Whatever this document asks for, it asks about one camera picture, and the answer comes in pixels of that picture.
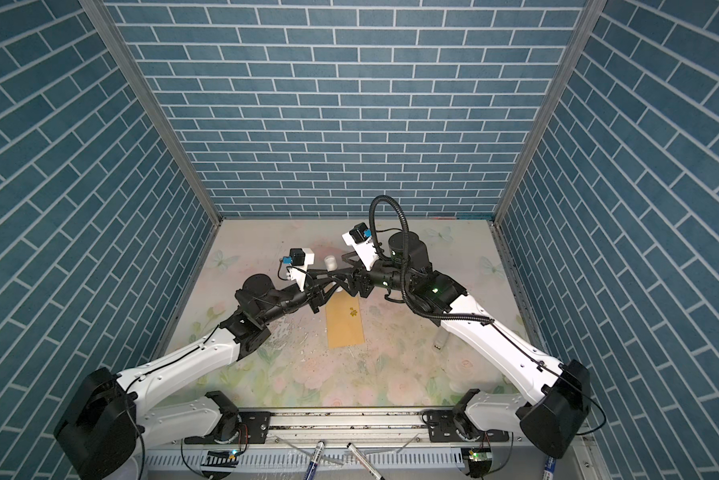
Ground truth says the black white marker pen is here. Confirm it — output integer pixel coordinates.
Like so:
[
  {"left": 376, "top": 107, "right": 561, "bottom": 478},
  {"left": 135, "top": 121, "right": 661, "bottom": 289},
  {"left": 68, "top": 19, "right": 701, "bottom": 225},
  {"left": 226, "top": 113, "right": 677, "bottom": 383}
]
[{"left": 346, "top": 443, "right": 385, "bottom": 480}]

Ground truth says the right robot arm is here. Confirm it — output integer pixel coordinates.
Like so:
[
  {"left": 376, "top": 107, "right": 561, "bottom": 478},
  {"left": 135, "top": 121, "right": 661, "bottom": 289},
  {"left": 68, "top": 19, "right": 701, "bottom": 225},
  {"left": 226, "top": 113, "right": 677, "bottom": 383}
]
[{"left": 344, "top": 195, "right": 601, "bottom": 459}]

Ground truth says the white glue stick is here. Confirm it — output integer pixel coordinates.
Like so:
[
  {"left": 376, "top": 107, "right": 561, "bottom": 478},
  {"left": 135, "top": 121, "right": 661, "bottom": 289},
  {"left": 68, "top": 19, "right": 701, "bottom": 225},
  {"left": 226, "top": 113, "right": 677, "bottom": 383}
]
[{"left": 324, "top": 255, "right": 337, "bottom": 271}]

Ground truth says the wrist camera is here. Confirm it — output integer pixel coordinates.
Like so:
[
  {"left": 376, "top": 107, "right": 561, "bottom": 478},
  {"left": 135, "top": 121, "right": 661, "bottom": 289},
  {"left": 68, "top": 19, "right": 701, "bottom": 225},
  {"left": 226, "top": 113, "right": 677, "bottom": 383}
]
[
  {"left": 282, "top": 248, "right": 314, "bottom": 291},
  {"left": 342, "top": 222, "right": 379, "bottom": 271}
]

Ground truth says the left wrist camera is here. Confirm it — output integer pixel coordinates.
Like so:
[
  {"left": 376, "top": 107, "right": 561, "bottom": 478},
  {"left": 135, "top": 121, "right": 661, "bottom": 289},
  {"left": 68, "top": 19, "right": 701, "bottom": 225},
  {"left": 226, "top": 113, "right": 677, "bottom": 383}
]
[{"left": 282, "top": 248, "right": 314, "bottom": 291}]

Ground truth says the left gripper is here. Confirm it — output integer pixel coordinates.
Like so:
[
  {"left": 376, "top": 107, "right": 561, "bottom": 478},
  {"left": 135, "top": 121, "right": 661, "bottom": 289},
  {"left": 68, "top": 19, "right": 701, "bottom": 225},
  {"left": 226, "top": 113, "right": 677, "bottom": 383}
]
[{"left": 256, "top": 271, "right": 342, "bottom": 328}]

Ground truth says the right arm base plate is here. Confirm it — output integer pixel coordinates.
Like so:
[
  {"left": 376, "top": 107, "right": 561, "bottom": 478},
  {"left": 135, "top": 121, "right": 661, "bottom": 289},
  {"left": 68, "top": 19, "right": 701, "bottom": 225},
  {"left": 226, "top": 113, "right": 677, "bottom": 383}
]
[{"left": 421, "top": 409, "right": 511, "bottom": 443}]

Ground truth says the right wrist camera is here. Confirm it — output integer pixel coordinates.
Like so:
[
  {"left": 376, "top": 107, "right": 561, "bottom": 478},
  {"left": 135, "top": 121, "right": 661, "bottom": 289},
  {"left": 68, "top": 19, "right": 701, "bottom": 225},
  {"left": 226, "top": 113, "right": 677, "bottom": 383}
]
[{"left": 342, "top": 222, "right": 379, "bottom": 271}]

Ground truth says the aluminium rail frame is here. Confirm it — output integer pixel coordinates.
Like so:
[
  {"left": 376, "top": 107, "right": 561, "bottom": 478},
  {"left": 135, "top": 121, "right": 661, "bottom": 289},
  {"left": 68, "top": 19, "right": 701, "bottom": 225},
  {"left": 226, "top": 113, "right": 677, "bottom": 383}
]
[{"left": 113, "top": 394, "right": 593, "bottom": 479}]

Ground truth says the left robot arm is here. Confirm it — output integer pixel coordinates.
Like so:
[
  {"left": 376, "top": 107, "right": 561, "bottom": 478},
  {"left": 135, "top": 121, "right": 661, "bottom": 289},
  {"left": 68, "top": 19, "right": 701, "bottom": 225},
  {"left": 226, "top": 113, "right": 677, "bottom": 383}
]
[{"left": 54, "top": 268, "right": 373, "bottom": 479}]

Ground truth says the blue marker right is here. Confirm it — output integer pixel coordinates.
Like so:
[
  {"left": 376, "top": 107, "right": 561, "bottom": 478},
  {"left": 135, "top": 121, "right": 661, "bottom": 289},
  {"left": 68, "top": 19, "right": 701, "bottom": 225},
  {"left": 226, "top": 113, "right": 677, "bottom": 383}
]
[{"left": 541, "top": 456, "right": 557, "bottom": 480}]

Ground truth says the yellow envelope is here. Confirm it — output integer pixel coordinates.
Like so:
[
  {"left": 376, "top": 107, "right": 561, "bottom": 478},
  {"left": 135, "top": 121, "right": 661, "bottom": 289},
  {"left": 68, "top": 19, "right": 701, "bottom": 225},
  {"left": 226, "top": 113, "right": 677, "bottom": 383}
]
[{"left": 324, "top": 291, "right": 365, "bottom": 349}]

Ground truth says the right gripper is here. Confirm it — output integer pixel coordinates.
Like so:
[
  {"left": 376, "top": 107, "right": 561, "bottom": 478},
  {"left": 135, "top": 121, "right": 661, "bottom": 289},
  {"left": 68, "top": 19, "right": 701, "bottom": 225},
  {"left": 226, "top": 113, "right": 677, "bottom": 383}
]
[{"left": 329, "top": 248, "right": 415, "bottom": 297}]

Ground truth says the blue marker pen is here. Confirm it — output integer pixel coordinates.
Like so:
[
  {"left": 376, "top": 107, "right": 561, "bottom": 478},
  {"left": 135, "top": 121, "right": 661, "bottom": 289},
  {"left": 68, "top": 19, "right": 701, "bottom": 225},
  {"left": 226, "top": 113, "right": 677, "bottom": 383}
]
[{"left": 303, "top": 441, "right": 325, "bottom": 480}]

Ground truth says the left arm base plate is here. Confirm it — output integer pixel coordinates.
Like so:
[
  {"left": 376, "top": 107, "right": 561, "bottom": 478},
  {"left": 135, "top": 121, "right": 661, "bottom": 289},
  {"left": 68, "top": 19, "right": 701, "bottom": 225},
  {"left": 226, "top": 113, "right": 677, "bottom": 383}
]
[{"left": 184, "top": 411, "right": 271, "bottom": 447}]

